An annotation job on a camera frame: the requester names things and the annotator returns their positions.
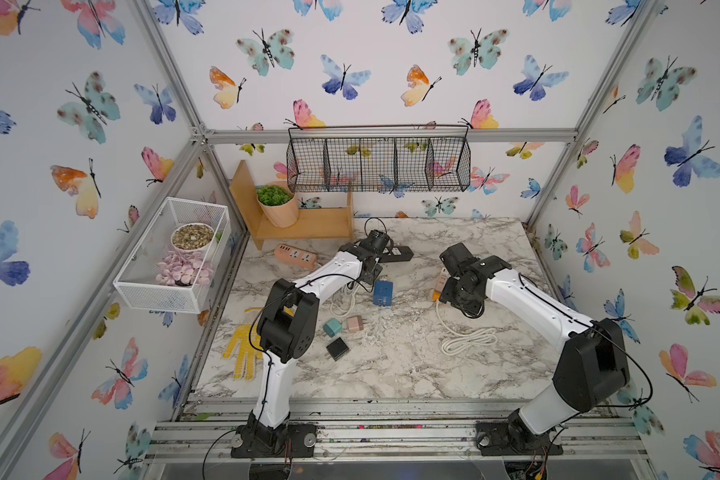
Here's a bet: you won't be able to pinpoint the blue plug adapter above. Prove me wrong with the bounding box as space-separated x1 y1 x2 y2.
372 280 394 307

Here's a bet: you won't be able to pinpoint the pink power strip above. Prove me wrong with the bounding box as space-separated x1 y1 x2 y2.
274 243 318 270

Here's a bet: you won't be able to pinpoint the teal plug adapter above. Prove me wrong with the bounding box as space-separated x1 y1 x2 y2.
323 318 343 338

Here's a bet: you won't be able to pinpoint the black plug adapter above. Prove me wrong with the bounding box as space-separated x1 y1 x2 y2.
326 338 350 361

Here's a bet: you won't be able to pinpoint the black power strip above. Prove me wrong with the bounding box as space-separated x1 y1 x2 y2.
384 246 414 263

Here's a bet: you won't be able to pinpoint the orange power strip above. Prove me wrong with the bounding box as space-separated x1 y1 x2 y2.
432 267 450 302

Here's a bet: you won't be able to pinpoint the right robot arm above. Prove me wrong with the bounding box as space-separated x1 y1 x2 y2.
440 243 630 436

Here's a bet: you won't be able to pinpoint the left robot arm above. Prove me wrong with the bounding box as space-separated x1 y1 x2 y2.
252 230 393 430

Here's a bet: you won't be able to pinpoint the pink plug adapter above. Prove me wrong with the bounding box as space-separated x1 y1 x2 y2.
346 315 364 333

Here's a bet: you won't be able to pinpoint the wooden shelf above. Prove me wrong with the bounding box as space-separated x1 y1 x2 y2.
229 160 354 250

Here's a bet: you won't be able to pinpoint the potted green plant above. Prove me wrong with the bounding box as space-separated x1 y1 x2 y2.
256 182 299 228

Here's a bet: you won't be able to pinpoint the yellow toy shovel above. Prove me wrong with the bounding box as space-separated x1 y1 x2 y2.
222 307 288 381

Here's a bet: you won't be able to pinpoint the bowl of pebbles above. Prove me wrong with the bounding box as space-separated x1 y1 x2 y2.
170 223 215 253

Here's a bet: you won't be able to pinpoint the pink succulent flowers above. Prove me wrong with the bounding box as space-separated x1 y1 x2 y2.
155 251 215 287

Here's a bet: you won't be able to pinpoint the white cable of orange strip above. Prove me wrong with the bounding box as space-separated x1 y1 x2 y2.
434 299 499 356

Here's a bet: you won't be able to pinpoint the white cable of pink strip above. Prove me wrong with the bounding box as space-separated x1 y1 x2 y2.
315 263 367 319

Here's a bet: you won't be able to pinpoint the black wire basket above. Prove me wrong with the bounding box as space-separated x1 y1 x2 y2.
285 124 472 198

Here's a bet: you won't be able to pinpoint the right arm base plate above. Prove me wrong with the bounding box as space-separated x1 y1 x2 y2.
475 420 563 457

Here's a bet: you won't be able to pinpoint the white wire basket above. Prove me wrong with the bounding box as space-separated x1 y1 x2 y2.
113 197 231 314

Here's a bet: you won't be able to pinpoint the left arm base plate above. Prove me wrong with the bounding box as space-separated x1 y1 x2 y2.
231 417 317 459

